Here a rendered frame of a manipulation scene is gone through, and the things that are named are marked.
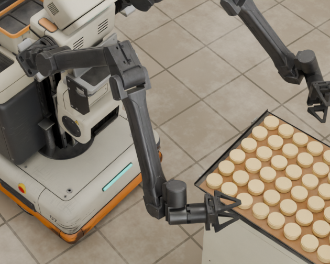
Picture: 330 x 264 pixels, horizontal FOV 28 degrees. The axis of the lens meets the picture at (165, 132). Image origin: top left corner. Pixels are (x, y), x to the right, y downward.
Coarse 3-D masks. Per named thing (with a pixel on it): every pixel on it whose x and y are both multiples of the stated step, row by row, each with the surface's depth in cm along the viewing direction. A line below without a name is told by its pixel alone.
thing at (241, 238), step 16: (240, 224) 204; (208, 240) 225; (224, 240) 218; (240, 240) 210; (256, 240) 204; (272, 240) 198; (208, 256) 232; (224, 256) 225; (240, 256) 217; (256, 256) 210; (272, 256) 203; (288, 256) 197
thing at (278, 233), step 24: (240, 144) 214; (264, 144) 214; (216, 168) 207; (240, 168) 207; (312, 168) 207; (240, 192) 201; (264, 192) 201; (288, 192) 201; (312, 192) 201; (288, 216) 196; (288, 240) 190
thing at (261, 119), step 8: (264, 112) 221; (256, 120) 219; (248, 128) 216; (296, 128) 218; (240, 136) 214; (312, 136) 215; (232, 144) 212; (224, 152) 210; (216, 160) 208; (208, 168) 206; (200, 184) 203; (232, 208) 198; (256, 224) 194; (280, 240) 190; (304, 256) 187
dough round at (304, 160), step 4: (304, 152) 209; (300, 156) 208; (304, 156) 208; (308, 156) 208; (296, 160) 209; (300, 160) 207; (304, 160) 207; (308, 160) 207; (312, 160) 207; (300, 164) 207; (304, 164) 206; (308, 164) 206
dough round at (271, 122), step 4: (268, 116) 219; (272, 116) 219; (264, 120) 218; (268, 120) 217; (272, 120) 217; (276, 120) 217; (264, 124) 218; (268, 124) 216; (272, 124) 216; (276, 124) 216; (268, 128) 217; (272, 128) 216; (276, 128) 217
